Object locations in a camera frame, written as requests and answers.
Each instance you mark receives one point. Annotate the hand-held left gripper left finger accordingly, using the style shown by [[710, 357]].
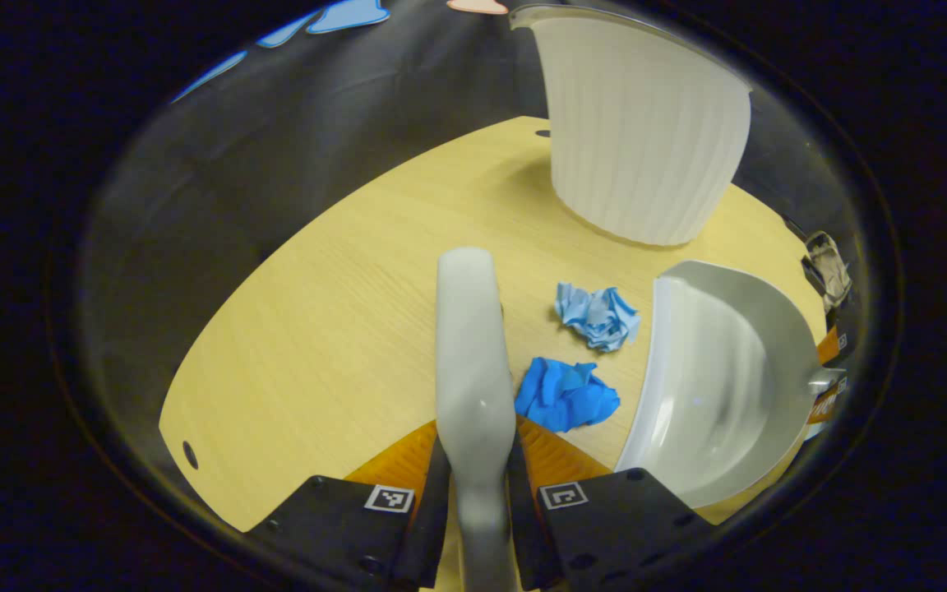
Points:
[[431, 534]]

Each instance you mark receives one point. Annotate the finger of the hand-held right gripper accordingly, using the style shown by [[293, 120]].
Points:
[[831, 347], [827, 404]]

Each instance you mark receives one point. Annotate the black backdrop cloth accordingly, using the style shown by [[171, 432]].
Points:
[[276, 140]]

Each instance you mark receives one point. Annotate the white ribbed garbage bin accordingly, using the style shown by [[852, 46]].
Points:
[[646, 148]]

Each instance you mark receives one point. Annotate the grey-white dustpan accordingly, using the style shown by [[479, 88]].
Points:
[[712, 386]]

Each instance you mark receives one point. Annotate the light blue paper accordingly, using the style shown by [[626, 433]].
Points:
[[601, 316]]

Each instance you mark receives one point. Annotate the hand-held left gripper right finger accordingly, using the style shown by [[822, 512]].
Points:
[[527, 534]]

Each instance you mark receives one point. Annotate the wooden desktop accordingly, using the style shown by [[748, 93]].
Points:
[[317, 329]]

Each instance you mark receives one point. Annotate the dark blue paper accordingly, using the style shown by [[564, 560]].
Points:
[[564, 396]]

